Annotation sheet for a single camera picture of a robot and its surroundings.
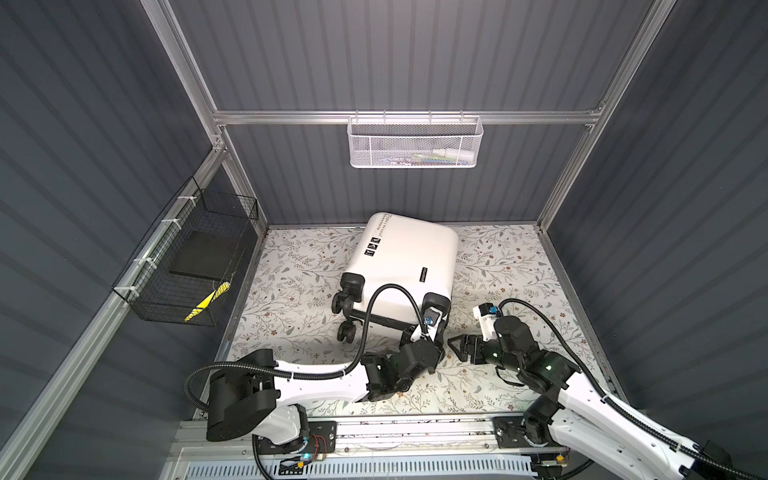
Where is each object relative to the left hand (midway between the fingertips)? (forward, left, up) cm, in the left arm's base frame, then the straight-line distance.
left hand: (437, 329), depth 76 cm
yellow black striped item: (+6, +53, +11) cm, 55 cm away
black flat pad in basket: (+17, +57, +14) cm, 61 cm away
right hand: (-2, -7, -5) cm, 9 cm away
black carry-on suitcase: (+23, +9, +6) cm, 25 cm away
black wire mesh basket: (+5, +64, +15) cm, 66 cm away
